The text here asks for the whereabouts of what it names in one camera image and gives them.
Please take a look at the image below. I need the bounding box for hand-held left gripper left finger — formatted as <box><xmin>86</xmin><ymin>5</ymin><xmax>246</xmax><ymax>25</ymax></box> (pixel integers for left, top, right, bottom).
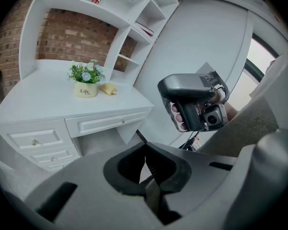
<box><xmin>103</xmin><ymin>142</ymin><xmax>149</xmax><ymax>196</ymax></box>

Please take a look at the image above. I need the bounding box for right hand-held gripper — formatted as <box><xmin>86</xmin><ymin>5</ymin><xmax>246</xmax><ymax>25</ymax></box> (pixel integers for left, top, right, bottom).
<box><xmin>157</xmin><ymin>61</ymin><xmax>230</xmax><ymax>133</ymax></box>

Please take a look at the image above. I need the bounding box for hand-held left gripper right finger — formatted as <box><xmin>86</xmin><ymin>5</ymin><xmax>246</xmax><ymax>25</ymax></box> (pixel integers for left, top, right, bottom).
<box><xmin>145</xmin><ymin>142</ymin><xmax>192</xmax><ymax>194</ymax></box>

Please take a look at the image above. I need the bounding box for artificial flower bouquet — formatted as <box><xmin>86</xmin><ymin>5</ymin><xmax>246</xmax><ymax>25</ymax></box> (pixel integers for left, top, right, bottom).
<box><xmin>67</xmin><ymin>58</ymin><xmax>107</xmax><ymax>99</ymax></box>

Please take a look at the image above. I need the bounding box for person's right forearm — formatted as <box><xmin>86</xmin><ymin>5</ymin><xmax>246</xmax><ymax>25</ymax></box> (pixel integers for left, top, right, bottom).
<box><xmin>224</xmin><ymin>102</ymin><xmax>240</xmax><ymax>123</ymax></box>

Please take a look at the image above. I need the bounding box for person's right hand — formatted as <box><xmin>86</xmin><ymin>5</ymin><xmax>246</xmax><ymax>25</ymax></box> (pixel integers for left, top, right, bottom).
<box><xmin>170</xmin><ymin>103</ymin><xmax>187</xmax><ymax>131</ymax></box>

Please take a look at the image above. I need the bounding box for tall white wardrobe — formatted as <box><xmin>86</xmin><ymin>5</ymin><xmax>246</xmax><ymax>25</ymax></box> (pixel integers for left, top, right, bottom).
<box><xmin>134</xmin><ymin>0</ymin><xmax>254</xmax><ymax>148</ymax></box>

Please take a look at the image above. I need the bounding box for wide white desk drawer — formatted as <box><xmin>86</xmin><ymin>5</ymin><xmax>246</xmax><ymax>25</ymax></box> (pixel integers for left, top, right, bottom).
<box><xmin>65</xmin><ymin>110</ymin><xmax>149</xmax><ymax>138</ymax></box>

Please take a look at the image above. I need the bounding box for small white desk drawer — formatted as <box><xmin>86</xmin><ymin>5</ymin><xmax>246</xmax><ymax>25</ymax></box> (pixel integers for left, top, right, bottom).
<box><xmin>30</xmin><ymin>145</ymin><xmax>77</xmax><ymax>166</ymax></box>
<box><xmin>7</xmin><ymin>127</ymin><xmax>64</xmax><ymax>150</ymax></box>

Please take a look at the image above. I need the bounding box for dark framed window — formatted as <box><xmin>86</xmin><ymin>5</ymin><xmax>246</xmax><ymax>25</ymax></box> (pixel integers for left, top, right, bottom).
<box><xmin>240</xmin><ymin>32</ymin><xmax>283</xmax><ymax>98</ymax></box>

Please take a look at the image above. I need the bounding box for person's beige shirt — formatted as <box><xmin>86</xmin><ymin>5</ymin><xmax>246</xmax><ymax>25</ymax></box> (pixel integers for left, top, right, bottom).
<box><xmin>196</xmin><ymin>46</ymin><xmax>288</xmax><ymax>158</ymax></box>

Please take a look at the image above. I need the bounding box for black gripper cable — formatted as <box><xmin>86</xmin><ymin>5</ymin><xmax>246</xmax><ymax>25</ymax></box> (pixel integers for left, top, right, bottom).
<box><xmin>180</xmin><ymin>130</ymin><xmax>200</xmax><ymax>150</ymax></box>

